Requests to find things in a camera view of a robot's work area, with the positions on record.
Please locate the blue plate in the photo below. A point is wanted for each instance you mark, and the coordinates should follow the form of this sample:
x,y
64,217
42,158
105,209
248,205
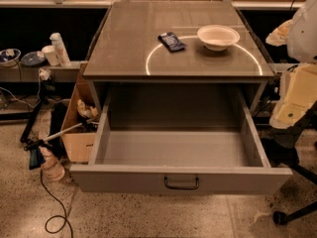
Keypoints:
x,y
33,58

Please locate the white tall bottle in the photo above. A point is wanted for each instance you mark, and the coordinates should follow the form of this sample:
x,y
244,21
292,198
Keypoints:
x,y
60,49

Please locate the cardboard box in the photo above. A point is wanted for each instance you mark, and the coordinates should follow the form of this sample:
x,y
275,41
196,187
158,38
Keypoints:
x,y
78,132

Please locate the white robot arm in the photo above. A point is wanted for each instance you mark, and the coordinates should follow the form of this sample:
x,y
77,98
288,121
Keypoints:
x,y
298,34

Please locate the padded gripper body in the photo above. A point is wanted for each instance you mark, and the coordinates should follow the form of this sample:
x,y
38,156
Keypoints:
x,y
304,34

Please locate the blue handled tool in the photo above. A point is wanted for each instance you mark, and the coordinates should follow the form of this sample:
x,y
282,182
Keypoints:
x,y
36,156

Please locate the grey drawer cabinet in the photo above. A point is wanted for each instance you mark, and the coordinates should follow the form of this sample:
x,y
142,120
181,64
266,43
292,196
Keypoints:
x,y
128,48

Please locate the black tripod leg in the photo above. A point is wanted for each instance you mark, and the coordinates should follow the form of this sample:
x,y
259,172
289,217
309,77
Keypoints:
x,y
31,121

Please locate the grey top drawer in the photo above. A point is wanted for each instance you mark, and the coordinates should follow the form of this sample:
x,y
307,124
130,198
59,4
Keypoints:
x,y
185,138

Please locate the blue white bowl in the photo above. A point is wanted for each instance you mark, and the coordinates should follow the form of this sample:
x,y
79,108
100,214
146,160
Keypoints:
x,y
9,57

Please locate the white paper cup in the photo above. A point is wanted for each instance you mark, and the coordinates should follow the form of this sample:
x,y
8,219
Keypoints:
x,y
50,55

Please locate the clear plastic bottle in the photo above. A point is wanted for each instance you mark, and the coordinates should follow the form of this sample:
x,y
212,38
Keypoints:
x,y
51,167

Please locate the crumpled paper in box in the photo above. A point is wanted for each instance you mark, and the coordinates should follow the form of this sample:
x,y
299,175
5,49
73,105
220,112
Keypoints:
x,y
86,111

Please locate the dark blue snack packet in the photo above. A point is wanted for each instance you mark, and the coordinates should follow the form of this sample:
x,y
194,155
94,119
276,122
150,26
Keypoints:
x,y
171,42

